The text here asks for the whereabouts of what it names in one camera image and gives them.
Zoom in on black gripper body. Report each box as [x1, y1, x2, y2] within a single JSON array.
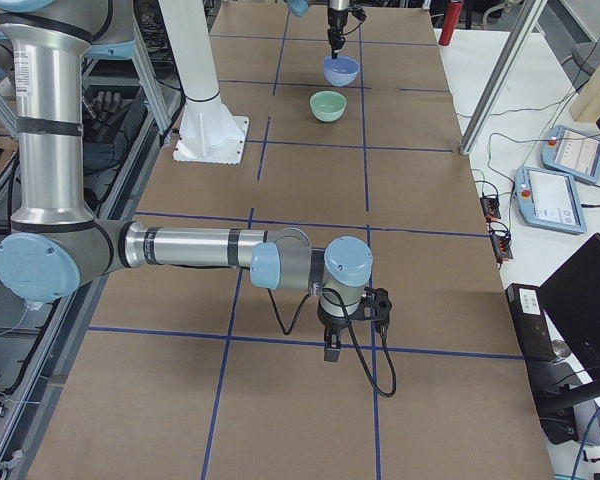
[[327, 0, 349, 34], [317, 305, 347, 341]]

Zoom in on blue bowl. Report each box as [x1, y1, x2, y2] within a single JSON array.
[[322, 55, 360, 87]]

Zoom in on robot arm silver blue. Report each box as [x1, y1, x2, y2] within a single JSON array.
[[286, 0, 350, 59], [0, 1, 380, 361]]

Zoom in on green bowl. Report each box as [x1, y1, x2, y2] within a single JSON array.
[[309, 90, 348, 123]]

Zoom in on red cylinder bottle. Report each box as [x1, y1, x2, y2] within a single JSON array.
[[438, 0, 464, 46]]

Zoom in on black orange connector module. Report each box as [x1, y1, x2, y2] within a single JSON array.
[[487, 220, 513, 266], [477, 180, 501, 221]]

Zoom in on black mini computer box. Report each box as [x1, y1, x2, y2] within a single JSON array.
[[505, 283, 555, 362]]

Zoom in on black monitor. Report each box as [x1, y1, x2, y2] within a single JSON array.
[[538, 233, 600, 368]]

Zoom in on blue teach pendant near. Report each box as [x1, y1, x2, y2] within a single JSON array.
[[514, 166, 587, 235]]

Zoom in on blue teach pendant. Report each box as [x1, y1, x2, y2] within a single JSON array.
[[514, 166, 587, 235], [540, 125, 600, 185]]

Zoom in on blue teach pendant far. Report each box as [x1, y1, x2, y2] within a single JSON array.
[[540, 125, 600, 185]]

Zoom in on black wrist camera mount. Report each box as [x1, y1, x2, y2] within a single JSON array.
[[355, 287, 392, 330]]

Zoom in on white camera pole with base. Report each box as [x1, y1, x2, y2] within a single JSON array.
[[159, 0, 249, 165]]

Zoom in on aluminium frame post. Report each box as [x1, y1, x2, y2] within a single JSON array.
[[459, 0, 548, 155]]

